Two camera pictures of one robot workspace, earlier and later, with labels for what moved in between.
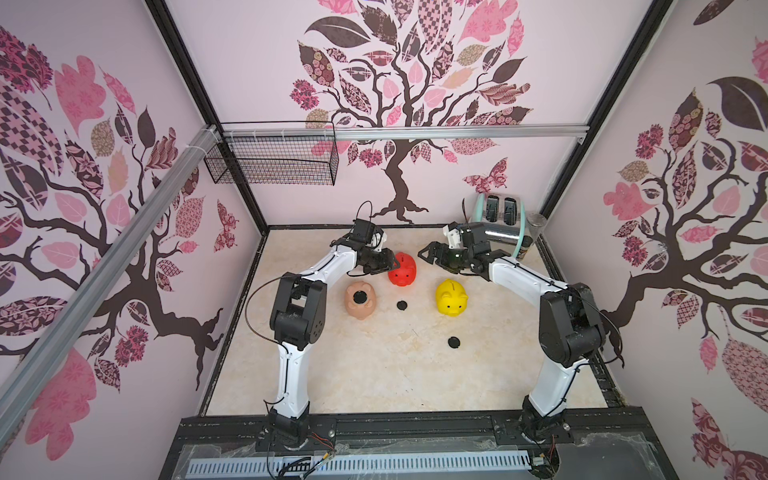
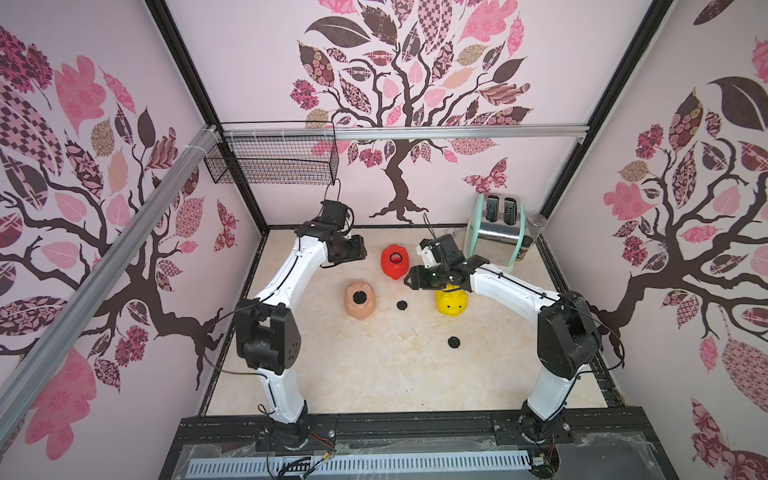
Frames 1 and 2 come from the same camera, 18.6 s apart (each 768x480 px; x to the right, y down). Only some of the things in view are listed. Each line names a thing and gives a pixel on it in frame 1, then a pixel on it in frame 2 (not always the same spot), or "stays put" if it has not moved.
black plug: [360, 296] stays put
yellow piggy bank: [451, 298] stays put
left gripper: [387, 265] -> [360, 251]
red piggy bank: [405, 274] stays put
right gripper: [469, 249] -> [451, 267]
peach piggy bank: [360, 299] stays put
